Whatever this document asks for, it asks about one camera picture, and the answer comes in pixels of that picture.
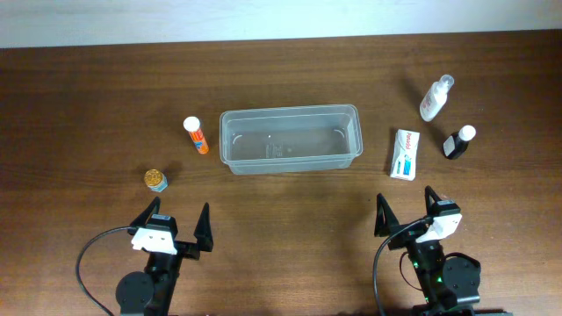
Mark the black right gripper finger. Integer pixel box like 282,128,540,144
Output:
374,193,400,237
424,185,442,216

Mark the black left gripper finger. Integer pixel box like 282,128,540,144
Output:
194,203,213,252
129,197,161,229

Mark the white Panadol medicine box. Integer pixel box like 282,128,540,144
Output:
390,129,420,181

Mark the dark brown syrup bottle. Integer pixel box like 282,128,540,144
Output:
443,125,476,160

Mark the white calamine lotion bottle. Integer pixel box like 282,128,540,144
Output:
420,75,454,122

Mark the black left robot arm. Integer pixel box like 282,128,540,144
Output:
115,197,213,316

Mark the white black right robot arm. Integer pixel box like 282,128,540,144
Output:
372,186,506,316

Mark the clear plastic container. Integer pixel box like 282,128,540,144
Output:
220,104,363,175

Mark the small gold-lid jar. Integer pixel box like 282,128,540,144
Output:
144,169,168,192

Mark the orange effervescent tablet tube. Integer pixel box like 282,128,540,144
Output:
184,116,209,154

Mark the black right camera cable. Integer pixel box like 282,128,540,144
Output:
371,216,435,316

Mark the black camera cable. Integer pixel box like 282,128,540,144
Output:
75,226,133,316
371,216,435,316

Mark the black left camera cable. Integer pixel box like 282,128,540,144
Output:
75,226,133,316

